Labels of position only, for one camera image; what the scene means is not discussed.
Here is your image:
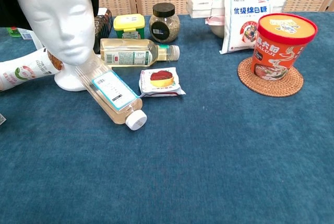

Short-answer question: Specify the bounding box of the black cap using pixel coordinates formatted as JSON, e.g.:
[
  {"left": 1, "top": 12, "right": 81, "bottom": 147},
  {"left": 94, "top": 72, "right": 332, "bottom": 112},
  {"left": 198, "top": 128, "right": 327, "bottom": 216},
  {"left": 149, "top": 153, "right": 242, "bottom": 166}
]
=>
[{"left": 0, "top": 0, "right": 100, "bottom": 30}]

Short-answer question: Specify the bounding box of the blue white bottle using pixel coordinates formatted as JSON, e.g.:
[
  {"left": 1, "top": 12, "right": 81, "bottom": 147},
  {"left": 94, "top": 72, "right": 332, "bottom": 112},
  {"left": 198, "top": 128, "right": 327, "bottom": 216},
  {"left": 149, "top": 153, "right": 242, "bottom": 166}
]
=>
[{"left": 75, "top": 51, "right": 148, "bottom": 131}]

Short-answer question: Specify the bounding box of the white foam mannequin head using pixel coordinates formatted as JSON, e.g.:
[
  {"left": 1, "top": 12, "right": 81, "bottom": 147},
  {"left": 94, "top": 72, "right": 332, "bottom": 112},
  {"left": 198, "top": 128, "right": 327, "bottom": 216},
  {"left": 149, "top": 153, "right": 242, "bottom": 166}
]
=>
[{"left": 13, "top": 0, "right": 97, "bottom": 92}]

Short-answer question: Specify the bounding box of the white yellow-capped bottle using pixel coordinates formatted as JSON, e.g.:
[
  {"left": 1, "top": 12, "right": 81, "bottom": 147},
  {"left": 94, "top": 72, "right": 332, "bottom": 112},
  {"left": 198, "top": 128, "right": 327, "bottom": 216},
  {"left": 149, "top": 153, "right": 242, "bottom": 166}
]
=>
[{"left": 0, "top": 48, "right": 64, "bottom": 92}]

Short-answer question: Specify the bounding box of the white pastry snack packet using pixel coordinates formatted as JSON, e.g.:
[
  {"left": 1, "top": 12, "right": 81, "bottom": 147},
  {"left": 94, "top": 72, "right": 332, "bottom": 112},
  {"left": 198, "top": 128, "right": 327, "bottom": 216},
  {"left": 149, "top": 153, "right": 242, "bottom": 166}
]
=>
[{"left": 139, "top": 67, "right": 186, "bottom": 98}]

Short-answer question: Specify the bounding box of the clear pale liquid bottle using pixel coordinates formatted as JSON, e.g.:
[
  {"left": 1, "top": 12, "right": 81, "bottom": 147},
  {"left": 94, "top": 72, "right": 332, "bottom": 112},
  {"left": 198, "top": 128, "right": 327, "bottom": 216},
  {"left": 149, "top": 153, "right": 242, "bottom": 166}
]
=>
[{"left": 100, "top": 38, "right": 181, "bottom": 67}]

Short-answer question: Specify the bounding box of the blue tablecloth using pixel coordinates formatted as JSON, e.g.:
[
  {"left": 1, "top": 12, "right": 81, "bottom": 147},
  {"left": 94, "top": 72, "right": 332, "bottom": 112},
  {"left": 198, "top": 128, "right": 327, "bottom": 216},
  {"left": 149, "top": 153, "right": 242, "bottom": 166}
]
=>
[{"left": 0, "top": 12, "right": 334, "bottom": 224}]

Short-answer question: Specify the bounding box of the glass jar black lid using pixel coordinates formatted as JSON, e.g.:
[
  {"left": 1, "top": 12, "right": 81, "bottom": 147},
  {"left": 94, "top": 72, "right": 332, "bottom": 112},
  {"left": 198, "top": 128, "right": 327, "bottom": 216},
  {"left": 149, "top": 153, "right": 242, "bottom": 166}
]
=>
[{"left": 149, "top": 2, "right": 181, "bottom": 44}]

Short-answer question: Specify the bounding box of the yellow lidded container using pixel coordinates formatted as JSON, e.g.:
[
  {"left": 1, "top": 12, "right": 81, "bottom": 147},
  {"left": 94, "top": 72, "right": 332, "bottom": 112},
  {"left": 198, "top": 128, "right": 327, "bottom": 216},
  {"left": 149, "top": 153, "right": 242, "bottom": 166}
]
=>
[{"left": 113, "top": 14, "right": 146, "bottom": 40}]

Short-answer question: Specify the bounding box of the pink white bowl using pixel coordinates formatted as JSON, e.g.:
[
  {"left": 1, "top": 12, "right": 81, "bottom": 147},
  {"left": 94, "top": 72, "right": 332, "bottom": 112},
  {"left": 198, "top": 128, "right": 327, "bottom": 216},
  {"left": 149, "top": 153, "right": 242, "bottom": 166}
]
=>
[{"left": 205, "top": 16, "right": 226, "bottom": 39}]

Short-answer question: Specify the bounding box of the dark drink bottle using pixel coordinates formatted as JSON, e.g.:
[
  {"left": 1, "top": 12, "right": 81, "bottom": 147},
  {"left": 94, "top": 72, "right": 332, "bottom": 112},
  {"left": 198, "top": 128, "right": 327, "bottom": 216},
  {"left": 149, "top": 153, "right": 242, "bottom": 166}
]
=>
[{"left": 93, "top": 8, "right": 113, "bottom": 54}]

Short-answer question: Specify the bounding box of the white tissue pack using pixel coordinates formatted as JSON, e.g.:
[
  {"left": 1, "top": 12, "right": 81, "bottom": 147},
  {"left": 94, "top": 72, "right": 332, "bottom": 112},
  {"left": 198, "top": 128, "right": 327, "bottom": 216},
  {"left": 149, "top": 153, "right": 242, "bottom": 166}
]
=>
[{"left": 186, "top": 0, "right": 287, "bottom": 19}]

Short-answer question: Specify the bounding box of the woven rattan coaster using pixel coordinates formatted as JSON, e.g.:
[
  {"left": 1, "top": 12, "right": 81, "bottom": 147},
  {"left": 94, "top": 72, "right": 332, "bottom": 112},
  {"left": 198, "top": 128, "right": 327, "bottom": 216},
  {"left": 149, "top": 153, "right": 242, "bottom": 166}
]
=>
[{"left": 237, "top": 56, "right": 304, "bottom": 98}]

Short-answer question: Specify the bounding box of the white sugar bag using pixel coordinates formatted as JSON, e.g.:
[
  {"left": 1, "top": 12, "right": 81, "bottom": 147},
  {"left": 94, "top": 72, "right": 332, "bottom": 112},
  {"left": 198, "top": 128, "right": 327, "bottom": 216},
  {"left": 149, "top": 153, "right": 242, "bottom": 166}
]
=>
[{"left": 219, "top": 0, "right": 273, "bottom": 54}]

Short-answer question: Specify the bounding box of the orange instant noodle cup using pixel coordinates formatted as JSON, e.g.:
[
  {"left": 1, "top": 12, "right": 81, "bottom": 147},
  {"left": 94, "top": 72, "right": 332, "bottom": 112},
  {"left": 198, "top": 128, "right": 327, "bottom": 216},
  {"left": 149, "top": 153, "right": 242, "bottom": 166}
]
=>
[{"left": 250, "top": 13, "right": 318, "bottom": 81}]

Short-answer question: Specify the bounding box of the small white milk carton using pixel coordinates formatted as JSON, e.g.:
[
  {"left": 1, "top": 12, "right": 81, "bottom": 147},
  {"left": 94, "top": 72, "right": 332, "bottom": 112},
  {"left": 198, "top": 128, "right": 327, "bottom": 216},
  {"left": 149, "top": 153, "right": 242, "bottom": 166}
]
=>
[{"left": 17, "top": 27, "right": 45, "bottom": 51}]

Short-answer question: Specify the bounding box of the green Pringles can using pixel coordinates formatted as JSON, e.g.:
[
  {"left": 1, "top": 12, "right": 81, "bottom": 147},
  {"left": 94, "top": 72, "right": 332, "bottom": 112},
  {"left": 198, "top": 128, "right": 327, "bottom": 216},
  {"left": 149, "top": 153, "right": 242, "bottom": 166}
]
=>
[{"left": 9, "top": 26, "right": 22, "bottom": 38}]

